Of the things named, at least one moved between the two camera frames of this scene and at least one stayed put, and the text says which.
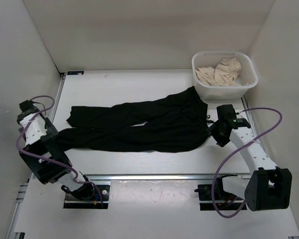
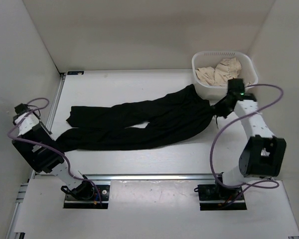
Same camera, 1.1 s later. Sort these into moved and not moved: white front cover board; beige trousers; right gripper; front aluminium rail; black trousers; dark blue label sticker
Moved: right gripper; black trousers
Not moved: beige trousers; white front cover board; front aluminium rail; dark blue label sticker
